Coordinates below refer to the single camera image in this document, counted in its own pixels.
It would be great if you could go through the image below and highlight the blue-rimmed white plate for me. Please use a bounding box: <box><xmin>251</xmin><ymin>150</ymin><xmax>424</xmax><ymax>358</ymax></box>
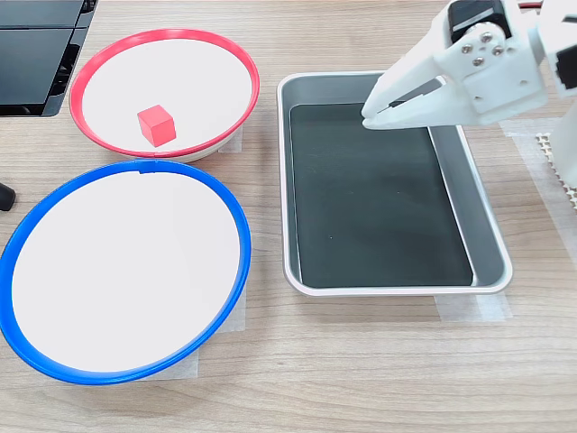
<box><xmin>0</xmin><ymin>158</ymin><xmax>252</xmax><ymax>387</ymax></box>

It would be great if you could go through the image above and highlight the black flat device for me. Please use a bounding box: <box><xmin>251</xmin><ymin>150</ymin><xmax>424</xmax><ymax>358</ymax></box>
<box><xmin>0</xmin><ymin>0</ymin><xmax>99</xmax><ymax>118</ymax></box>

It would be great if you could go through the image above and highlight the black tray mat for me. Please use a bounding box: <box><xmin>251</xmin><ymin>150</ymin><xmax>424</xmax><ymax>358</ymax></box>
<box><xmin>289</xmin><ymin>103</ymin><xmax>475</xmax><ymax>290</ymax></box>

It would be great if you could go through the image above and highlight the red-rimmed white plate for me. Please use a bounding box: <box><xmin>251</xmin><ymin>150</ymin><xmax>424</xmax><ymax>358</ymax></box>
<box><xmin>69</xmin><ymin>28</ymin><xmax>261</xmax><ymax>164</ymax></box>

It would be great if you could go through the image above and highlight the steel tray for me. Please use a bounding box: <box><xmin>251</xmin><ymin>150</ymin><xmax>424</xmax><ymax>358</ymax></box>
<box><xmin>276</xmin><ymin>71</ymin><xmax>514</xmax><ymax>298</ymax></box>

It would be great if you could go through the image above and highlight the black rounded foot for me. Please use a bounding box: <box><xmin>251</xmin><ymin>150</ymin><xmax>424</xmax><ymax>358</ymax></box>
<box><xmin>0</xmin><ymin>181</ymin><xmax>17</xmax><ymax>213</ymax></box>

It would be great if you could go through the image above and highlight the pale perforated base plate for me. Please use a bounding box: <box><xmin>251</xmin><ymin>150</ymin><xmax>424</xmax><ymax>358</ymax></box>
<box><xmin>534</xmin><ymin>130</ymin><xmax>577</xmax><ymax>211</ymax></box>

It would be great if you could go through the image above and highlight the red cube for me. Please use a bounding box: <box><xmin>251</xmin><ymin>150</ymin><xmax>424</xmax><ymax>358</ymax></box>
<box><xmin>137</xmin><ymin>104</ymin><xmax>176</xmax><ymax>148</ymax></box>

